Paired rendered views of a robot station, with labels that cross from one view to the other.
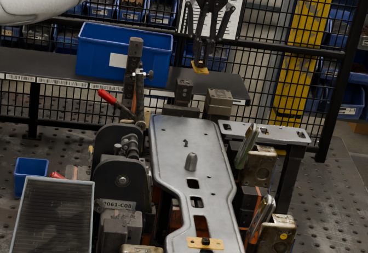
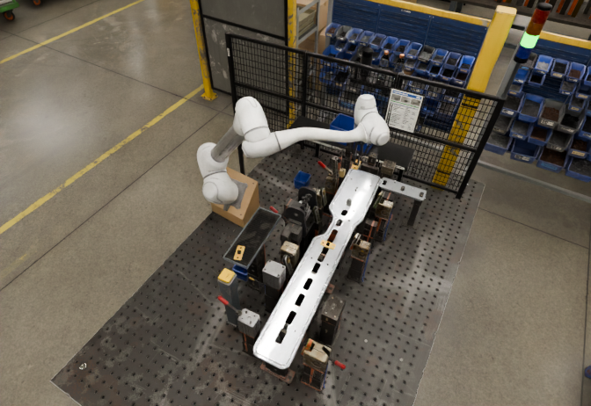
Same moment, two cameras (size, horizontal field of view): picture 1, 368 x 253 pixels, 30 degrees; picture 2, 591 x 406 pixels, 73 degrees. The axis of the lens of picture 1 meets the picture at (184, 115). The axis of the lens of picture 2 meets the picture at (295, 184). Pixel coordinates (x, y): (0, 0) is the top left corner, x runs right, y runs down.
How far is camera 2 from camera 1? 1.13 m
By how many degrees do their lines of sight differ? 34
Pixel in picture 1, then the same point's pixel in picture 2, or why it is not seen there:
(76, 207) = (268, 225)
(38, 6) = (259, 154)
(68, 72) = not seen: hidden behind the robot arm
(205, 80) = (391, 151)
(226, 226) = (343, 238)
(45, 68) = not seen: hidden behind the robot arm
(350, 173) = (470, 209)
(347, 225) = (442, 240)
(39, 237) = (248, 235)
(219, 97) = (386, 166)
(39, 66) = not seen: hidden behind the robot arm
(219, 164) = (364, 205)
